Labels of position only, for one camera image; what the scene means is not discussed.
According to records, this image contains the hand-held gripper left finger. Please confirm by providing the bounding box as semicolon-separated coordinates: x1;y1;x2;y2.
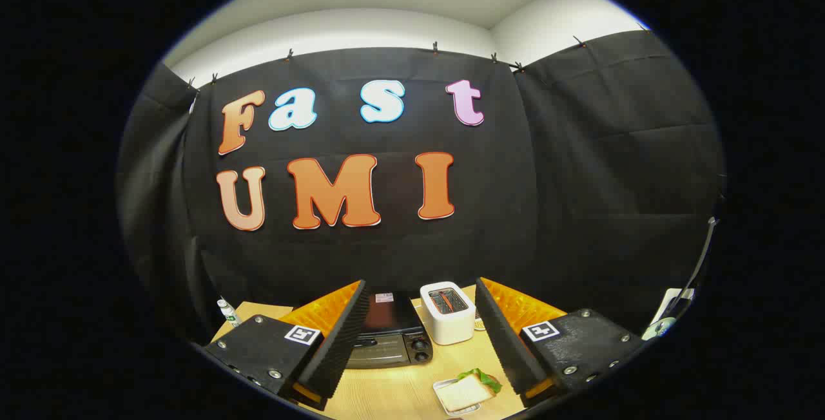
204;280;372;412

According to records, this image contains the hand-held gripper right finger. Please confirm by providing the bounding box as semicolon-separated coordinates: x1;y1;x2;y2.
474;277;646;409

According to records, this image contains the black toaster oven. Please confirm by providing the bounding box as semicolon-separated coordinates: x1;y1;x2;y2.
345;290;434;370

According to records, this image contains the bread sandwich with lettuce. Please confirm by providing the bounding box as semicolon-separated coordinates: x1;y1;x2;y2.
440;368;503;413

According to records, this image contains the white pop-up toaster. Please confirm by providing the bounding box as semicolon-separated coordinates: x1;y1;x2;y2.
420;282;477;346

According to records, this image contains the white rectangular tray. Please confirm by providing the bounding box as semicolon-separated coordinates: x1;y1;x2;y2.
432;376;497;417

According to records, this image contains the small white green-capped bottle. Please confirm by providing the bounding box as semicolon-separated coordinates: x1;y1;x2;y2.
217;298;242;329

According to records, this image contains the white object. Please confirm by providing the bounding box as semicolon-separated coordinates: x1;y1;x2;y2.
643;287;697;341

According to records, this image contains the row of black cloth clips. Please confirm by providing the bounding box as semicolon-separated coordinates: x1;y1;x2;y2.
187;21;653;92

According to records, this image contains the black cable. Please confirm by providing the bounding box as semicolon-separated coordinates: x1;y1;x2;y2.
670;216;720;318

